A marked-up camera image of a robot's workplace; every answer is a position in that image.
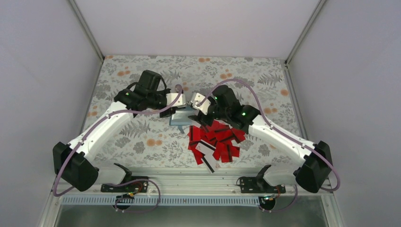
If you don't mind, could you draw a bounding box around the teal card holder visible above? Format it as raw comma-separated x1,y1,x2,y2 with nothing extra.
169,107,196,134

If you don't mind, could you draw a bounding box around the white card with black stripe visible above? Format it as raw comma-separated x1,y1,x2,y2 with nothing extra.
201,154,220,173

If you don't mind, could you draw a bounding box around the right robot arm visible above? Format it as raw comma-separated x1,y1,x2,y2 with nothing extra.
190,85,332,193

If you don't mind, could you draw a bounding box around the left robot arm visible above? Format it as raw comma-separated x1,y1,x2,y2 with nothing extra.
52,70,176,196

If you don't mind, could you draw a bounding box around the pile of red cards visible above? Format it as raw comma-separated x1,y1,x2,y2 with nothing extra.
187,120,245,165

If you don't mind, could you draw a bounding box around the white card under stripe card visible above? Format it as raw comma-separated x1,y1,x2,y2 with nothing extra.
195,140,216,156

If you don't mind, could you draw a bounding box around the floral patterned table mat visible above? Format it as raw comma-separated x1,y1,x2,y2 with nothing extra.
85,55,301,168

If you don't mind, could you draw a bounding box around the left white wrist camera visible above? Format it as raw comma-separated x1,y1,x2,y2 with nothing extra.
166,93,187,108

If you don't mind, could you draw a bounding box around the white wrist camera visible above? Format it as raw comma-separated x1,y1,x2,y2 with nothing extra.
190,93,211,115
166,93,187,108

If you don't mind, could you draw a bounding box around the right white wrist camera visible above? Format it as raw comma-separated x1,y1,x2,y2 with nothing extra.
190,93,211,115

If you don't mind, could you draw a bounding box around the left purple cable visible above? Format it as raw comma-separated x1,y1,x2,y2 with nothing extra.
52,84,183,214

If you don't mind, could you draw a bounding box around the purple cable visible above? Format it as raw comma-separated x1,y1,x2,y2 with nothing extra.
195,78,341,214
52,84,183,214

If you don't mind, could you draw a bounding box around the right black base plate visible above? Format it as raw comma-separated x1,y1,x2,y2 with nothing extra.
236,176,286,194

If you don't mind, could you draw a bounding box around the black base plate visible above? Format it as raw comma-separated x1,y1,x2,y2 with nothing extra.
236,176,286,194
100,176,149,193

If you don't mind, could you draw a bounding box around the aluminium rail frame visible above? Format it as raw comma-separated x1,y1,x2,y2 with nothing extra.
52,166,333,196

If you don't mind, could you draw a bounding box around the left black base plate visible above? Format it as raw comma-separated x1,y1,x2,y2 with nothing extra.
100,176,149,193

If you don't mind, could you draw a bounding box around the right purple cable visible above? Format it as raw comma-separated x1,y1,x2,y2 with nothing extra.
195,78,341,214

